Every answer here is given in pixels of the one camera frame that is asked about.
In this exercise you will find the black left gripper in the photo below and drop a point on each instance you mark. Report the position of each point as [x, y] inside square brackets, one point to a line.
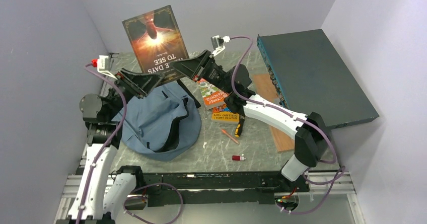
[139, 84]

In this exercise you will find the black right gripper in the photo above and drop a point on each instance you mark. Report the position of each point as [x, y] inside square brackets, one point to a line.
[196, 67]

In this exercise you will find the blue student backpack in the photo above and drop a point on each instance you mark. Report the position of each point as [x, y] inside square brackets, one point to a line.
[164, 124]

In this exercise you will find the dark Three Days book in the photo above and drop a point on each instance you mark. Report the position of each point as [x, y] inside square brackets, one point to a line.
[157, 42]

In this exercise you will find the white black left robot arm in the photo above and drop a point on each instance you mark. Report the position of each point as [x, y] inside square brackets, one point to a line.
[104, 118]

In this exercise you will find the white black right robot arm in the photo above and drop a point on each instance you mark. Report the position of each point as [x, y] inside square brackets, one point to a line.
[308, 131]

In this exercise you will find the orange green Treehouse book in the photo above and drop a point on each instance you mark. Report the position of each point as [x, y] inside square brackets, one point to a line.
[211, 95]

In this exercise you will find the orange blue Treehouse book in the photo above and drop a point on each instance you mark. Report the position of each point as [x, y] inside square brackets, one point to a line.
[223, 114]

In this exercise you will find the orange pencil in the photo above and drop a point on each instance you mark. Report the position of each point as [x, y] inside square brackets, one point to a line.
[229, 136]

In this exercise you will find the yellow black screwdriver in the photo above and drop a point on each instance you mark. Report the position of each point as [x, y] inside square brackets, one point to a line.
[239, 128]

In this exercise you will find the small red white tube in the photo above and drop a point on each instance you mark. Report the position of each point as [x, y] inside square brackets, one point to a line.
[238, 158]

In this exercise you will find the brown wooden board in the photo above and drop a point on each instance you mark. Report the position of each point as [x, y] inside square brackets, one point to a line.
[266, 90]

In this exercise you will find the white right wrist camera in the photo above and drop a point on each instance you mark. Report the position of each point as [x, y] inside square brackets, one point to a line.
[218, 44]

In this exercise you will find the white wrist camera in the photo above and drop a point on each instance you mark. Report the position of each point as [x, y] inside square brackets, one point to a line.
[218, 44]
[103, 65]

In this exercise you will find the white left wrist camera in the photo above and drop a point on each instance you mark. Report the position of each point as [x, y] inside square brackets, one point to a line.
[103, 65]

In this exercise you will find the dark teal network switch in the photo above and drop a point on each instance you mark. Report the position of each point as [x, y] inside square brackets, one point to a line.
[310, 76]

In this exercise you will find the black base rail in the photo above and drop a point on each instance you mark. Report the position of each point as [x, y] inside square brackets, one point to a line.
[261, 187]

